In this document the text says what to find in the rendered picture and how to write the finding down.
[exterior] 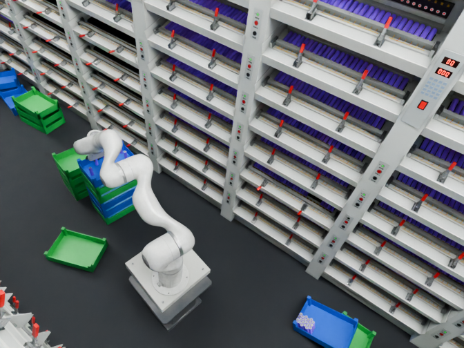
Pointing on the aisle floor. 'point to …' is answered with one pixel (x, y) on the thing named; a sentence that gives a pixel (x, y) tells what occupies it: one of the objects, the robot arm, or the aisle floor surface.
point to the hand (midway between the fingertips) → (95, 157)
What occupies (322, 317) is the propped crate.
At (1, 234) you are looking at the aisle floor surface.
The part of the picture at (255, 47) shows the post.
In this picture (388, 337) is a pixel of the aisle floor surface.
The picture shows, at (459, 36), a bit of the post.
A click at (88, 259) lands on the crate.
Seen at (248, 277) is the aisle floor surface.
